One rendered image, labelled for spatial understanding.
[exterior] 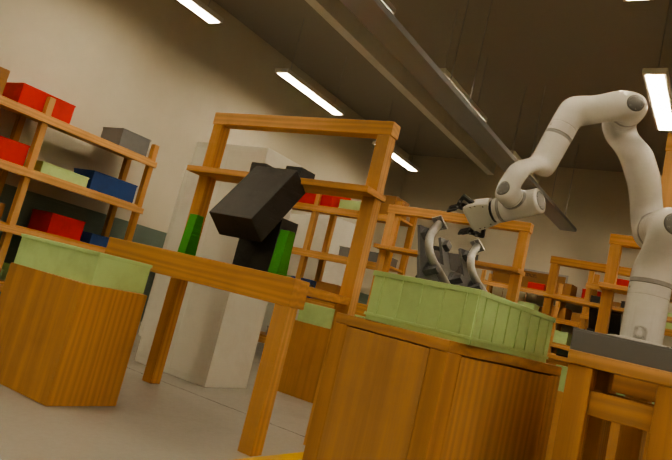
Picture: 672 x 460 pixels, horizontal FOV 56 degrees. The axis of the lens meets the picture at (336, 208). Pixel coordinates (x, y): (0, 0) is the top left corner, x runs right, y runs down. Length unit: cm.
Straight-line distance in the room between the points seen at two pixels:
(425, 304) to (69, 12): 671
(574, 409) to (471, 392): 30
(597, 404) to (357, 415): 74
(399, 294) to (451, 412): 40
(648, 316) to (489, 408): 57
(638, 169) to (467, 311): 70
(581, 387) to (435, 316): 47
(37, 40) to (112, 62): 99
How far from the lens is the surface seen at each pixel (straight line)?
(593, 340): 207
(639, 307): 214
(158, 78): 894
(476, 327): 202
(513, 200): 207
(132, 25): 872
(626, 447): 313
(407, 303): 213
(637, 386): 250
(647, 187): 223
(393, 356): 212
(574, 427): 206
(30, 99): 725
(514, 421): 235
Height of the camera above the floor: 80
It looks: 9 degrees up
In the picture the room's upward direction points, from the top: 14 degrees clockwise
